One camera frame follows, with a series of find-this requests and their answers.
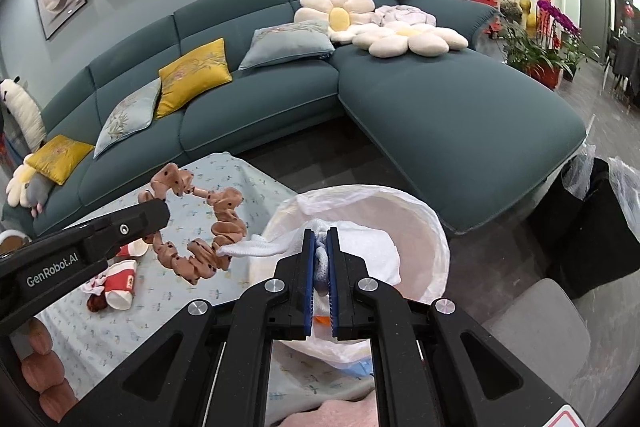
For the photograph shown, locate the white flower cushion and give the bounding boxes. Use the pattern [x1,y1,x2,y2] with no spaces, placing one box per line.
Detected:
[293,0,376,44]
[352,23,470,58]

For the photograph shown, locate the grey stool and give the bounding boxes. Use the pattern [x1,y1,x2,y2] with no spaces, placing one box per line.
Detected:
[487,278,593,375]

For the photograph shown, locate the white plastic bin bag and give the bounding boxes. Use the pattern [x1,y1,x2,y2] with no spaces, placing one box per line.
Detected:
[247,184,451,365]

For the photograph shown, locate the clear plastic bin liner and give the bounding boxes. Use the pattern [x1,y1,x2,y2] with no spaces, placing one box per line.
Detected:
[562,146,640,228]

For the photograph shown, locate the dark dining chair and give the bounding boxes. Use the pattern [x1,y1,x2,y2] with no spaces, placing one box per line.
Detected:
[602,22,640,108]

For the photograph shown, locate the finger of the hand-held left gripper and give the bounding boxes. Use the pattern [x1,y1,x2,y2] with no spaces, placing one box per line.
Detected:
[80,199,171,265]

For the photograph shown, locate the small flower plush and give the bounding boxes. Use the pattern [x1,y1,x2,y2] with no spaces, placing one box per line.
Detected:
[6,154,38,208]

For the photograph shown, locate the small yellow embroidered cushion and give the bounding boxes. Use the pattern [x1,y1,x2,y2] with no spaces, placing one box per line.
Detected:
[25,134,96,186]

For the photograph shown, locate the purple orchid plant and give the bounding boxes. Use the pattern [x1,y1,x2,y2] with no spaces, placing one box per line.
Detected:
[537,0,601,80]

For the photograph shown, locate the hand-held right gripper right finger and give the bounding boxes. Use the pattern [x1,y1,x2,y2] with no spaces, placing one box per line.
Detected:
[326,228,583,427]

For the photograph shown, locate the grey plush toy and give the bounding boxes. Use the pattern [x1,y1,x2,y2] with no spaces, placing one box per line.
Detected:
[22,177,53,218]

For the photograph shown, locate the light blue embroidered cushion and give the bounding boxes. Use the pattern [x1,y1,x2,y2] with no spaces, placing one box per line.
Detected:
[238,19,336,72]
[93,78,162,159]

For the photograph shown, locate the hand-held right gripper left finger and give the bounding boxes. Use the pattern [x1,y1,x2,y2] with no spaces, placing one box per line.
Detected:
[60,228,321,427]

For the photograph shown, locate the small blue packet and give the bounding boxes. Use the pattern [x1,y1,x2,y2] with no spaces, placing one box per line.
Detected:
[345,352,375,378]

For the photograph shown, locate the pale pink folded quilt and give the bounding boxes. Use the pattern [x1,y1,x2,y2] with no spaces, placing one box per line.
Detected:
[374,5,437,28]

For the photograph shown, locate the floral printed tablecloth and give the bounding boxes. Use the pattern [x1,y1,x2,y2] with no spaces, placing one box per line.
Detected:
[10,152,376,427]

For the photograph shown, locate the teal sectional sofa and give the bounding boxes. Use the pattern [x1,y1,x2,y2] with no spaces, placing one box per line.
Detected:
[0,0,588,238]

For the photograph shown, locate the large yellow embroidered cushion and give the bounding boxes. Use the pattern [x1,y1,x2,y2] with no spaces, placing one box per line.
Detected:
[156,38,233,120]

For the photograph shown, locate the person's left hand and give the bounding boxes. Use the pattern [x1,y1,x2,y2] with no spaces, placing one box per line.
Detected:
[21,319,78,423]

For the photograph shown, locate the pink fleece blanket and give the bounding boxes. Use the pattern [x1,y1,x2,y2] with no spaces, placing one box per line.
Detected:
[272,399,381,427]

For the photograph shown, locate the black bag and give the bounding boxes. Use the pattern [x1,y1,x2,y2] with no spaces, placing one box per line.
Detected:
[527,154,640,300]

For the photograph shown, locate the panda plush toy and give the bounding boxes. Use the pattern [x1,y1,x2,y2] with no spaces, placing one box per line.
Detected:
[0,77,47,152]

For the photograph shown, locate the green potted plant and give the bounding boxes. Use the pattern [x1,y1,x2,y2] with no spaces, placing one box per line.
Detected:
[500,19,566,90]

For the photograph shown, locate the pink dotted fabric loop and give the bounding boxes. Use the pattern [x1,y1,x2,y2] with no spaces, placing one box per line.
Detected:
[139,163,248,285]

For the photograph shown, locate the white paper towel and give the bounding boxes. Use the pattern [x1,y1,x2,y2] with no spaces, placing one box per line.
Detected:
[215,217,402,303]

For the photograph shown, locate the grey partition panel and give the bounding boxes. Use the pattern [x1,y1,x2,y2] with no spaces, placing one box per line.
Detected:
[580,0,613,52]

